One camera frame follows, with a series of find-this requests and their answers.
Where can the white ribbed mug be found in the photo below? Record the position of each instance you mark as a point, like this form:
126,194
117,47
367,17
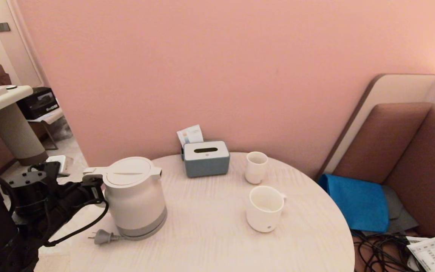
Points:
263,218

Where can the grey folded cloth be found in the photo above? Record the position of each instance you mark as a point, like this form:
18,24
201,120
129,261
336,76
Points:
399,220

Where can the white paper packets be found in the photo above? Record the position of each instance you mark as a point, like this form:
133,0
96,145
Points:
191,134

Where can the printed paper sheet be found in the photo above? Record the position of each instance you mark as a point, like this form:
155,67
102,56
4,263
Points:
432,257

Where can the clear plastic bag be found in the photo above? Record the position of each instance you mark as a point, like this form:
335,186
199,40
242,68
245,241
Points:
61,129

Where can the grey wall plate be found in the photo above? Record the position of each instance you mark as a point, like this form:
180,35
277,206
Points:
2,27

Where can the small white stool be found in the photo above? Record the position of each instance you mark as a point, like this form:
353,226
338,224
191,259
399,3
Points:
50,117

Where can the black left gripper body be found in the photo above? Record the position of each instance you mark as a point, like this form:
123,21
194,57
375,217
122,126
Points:
68,202

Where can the brown upholstered sofa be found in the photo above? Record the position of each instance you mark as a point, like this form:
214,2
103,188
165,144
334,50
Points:
421,166

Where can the grey power plug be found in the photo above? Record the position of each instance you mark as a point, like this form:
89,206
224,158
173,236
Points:
104,237

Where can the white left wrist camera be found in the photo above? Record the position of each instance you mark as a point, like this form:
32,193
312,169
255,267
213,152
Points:
62,162

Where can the white pedestal counter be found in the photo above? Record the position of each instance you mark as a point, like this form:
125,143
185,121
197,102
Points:
16,130

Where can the small black disc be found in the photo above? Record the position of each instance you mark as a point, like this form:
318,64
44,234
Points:
11,87

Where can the grey round kettle base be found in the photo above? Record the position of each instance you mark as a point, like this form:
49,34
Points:
144,237

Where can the blue-grey tissue box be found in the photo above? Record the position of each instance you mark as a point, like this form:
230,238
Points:
206,164

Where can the blue folded cloth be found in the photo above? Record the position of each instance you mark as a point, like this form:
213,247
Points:
357,204

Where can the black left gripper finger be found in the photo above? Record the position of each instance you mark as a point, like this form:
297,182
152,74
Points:
94,196
93,181

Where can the beige sofa back panel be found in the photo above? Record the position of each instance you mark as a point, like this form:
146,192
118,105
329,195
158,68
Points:
391,90

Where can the black box appliance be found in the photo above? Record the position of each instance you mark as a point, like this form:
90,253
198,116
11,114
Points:
37,104

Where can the white electric kettle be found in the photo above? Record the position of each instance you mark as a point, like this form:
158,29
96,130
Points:
136,196

